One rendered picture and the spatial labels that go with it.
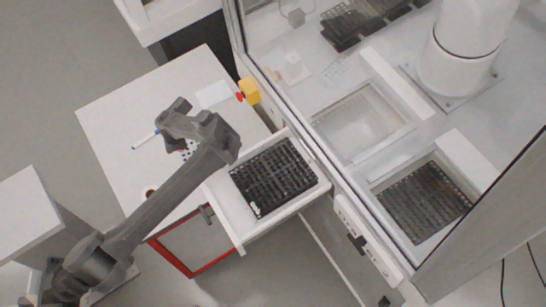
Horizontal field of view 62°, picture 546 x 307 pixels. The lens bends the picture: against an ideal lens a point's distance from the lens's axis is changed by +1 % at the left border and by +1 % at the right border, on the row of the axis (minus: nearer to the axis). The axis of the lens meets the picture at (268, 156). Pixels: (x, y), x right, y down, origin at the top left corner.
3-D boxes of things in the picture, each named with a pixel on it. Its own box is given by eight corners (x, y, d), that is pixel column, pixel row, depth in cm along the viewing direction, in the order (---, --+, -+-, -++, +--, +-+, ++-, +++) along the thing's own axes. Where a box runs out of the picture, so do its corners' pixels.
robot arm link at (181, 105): (159, 118, 130) (181, 137, 134) (184, 89, 134) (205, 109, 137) (148, 118, 140) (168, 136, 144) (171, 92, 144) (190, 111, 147)
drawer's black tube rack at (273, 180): (258, 223, 139) (256, 216, 133) (231, 180, 146) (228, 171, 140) (318, 186, 142) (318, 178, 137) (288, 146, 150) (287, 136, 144)
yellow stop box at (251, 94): (248, 107, 158) (246, 96, 151) (239, 94, 161) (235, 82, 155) (261, 101, 159) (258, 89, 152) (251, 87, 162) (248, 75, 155)
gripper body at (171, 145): (181, 124, 152) (174, 112, 145) (187, 149, 147) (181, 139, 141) (162, 129, 152) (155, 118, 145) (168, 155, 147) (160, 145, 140)
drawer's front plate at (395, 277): (392, 289, 128) (399, 280, 118) (333, 208, 140) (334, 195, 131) (397, 286, 128) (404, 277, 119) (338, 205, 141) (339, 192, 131)
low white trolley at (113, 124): (193, 286, 215) (138, 242, 147) (142, 188, 241) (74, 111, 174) (295, 223, 225) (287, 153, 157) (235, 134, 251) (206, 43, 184)
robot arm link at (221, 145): (222, 118, 89) (254, 152, 93) (211, 105, 101) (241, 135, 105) (59, 275, 89) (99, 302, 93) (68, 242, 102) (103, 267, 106)
